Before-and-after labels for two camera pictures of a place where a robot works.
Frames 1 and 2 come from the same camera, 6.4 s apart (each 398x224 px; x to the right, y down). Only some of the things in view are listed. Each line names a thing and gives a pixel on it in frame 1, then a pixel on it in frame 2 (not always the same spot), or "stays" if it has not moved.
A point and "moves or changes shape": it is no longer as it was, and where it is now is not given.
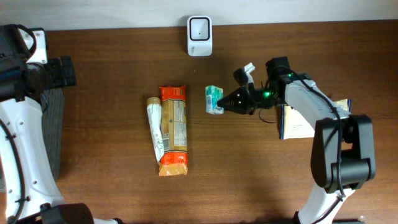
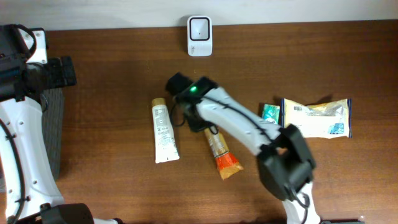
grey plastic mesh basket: x=53 y=122 stays
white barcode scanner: x=199 y=35 stays
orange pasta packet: x=173 y=107 → x=227 y=163
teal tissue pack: x=212 y=94 moves or changes shape
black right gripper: x=245 y=99 → x=194 y=124
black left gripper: x=61 y=78 stays
